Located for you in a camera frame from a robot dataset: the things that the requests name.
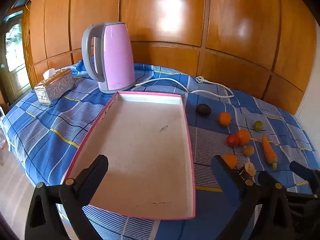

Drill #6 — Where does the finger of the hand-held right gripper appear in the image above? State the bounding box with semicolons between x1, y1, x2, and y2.
257;171;277;188
290;160;320;195

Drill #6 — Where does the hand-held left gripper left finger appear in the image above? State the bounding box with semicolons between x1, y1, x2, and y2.
25;154;109;240

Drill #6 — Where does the blue plaid bedsheet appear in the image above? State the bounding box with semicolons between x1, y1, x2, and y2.
0;61;316;240

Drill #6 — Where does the orange mandarin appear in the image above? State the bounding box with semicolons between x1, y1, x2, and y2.
237;129;251;146
222;154;238;170
218;112;232;127

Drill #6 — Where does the wooden framed glass door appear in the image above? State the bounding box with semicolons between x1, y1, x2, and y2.
0;2;32;108

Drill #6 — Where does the pink electric kettle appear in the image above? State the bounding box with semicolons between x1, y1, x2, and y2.
82;22;136;94

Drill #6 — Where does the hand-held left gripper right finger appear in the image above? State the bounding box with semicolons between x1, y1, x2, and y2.
211;155;293;240

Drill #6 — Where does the white tissue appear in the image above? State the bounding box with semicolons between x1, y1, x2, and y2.
42;68;56;79

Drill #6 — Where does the red tomato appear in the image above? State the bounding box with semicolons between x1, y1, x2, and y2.
227;134;240;147

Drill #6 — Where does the white power cable with plug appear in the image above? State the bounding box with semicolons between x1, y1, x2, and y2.
130;76;235;98

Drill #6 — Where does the silver ornate tissue box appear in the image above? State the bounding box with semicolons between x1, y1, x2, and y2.
34;69;75;107

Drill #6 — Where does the orange carrot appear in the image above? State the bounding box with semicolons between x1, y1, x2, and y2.
261;134;278;170

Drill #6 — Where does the pink rimmed white tray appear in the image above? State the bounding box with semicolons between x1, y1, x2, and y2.
64;91;196;221

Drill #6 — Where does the wooden panelled wardrobe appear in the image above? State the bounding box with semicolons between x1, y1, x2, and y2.
22;0;317;115

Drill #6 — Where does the dark brown avocado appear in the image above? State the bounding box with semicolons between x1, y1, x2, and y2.
196;103;212;116

